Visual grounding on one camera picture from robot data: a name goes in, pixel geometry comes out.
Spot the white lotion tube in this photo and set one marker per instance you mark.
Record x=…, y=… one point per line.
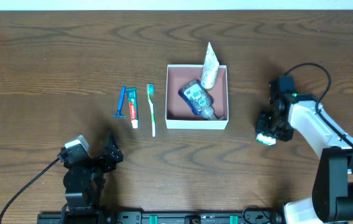
x=210, y=68

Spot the blue disposable razor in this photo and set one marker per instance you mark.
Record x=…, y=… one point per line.
x=120, y=104

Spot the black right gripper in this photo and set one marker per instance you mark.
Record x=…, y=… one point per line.
x=273, y=130

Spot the white open cardboard box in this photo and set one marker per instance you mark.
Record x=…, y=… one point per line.
x=178, y=114

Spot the green soap bar box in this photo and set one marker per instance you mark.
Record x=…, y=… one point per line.
x=266, y=140

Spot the green red toothpaste tube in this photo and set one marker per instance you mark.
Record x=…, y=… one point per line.
x=132, y=100

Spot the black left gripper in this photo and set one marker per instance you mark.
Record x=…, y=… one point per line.
x=102, y=160

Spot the green white toothbrush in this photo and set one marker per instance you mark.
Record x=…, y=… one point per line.
x=150, y=92

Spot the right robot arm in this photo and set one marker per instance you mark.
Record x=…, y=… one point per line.
x=331, y=200

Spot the black mounting rail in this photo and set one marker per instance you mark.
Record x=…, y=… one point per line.
x=246, y=217

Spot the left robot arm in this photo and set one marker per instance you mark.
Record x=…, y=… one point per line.
x=84, y=180

